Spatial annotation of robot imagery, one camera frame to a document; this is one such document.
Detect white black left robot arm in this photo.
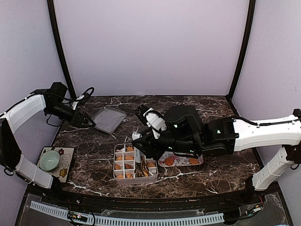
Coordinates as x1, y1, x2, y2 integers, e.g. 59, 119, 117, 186
0, 82, 95, 205

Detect left black frame post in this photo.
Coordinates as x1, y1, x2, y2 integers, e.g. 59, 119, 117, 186
47, 0, 77, 98

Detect black frame post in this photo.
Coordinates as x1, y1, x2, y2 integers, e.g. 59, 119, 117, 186
47, 0, 77, 98
226, 0, 256, 101

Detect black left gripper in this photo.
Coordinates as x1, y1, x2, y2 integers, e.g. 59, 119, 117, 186
46, 101, 95, 129

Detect silver metal tongs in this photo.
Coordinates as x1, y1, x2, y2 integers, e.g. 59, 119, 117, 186
133, 146, 149, 178

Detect orange chip cookie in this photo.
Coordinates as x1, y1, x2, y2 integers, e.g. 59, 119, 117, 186
164, 158, 174, 166

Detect right black frame post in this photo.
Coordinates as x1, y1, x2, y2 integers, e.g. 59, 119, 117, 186
226, 0, 256, 101

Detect silver tin lid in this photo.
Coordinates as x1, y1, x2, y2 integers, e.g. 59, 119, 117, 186
92, 106, 127, 134

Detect silver divided cookie tin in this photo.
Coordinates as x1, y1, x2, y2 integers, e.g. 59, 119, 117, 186
113, 144, 158, 185

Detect floral square coaster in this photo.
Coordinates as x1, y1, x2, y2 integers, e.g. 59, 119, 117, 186
37, 146, 75, 183

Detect brown flower cookie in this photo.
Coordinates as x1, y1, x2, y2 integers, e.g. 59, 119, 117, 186
125, 164, 133, 169

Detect floral cookie tray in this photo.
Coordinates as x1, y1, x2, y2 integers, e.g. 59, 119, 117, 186
158, 152, 204, 167

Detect round orange cookie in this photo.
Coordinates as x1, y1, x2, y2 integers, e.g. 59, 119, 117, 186
147, 162, 156, 168
189, 158, 199, 165

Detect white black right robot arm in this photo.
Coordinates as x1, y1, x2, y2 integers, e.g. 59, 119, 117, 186
132, 105, 301, 204

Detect green ceramic cup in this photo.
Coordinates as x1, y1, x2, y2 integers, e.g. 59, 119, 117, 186
39, 150, 60, 171

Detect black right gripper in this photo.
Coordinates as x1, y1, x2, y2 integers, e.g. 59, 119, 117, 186
131, 126, 200, 160

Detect white slotted cable duct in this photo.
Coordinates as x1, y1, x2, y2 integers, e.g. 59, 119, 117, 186
30, 201, 225, 226

